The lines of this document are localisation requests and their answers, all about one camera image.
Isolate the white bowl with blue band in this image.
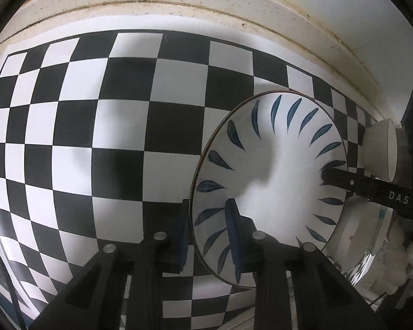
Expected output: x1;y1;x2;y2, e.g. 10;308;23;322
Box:
330;196;382;276

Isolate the black white checkered mat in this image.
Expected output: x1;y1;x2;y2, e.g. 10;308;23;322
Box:
0;32;379;327

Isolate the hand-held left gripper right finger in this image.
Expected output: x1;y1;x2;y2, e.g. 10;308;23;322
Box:
225;198;388;330

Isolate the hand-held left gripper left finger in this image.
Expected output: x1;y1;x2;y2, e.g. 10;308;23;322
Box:
29;199;194;330

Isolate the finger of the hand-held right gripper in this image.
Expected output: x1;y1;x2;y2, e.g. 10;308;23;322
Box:
320;166;413;222

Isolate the white plate blue leaf pattern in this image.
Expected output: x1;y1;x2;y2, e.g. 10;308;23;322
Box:
189;90;348;288

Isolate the person's right hand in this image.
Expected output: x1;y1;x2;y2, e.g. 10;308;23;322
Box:
385;218;413;294

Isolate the white bowl dark rim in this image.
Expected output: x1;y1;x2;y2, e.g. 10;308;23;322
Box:
363;119;399;183

